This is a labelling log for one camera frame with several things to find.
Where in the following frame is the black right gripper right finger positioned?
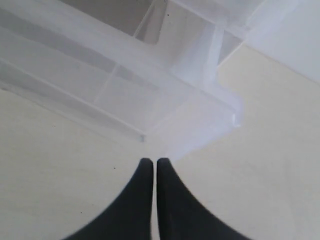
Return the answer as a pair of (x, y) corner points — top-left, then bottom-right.
(156, 158), (248, 240)

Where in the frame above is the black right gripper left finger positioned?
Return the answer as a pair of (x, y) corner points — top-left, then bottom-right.
(66, 158), (153, 240)

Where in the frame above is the white plastic drawer cabinet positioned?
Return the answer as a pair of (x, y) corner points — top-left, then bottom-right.
(134, 0), (320, 83)

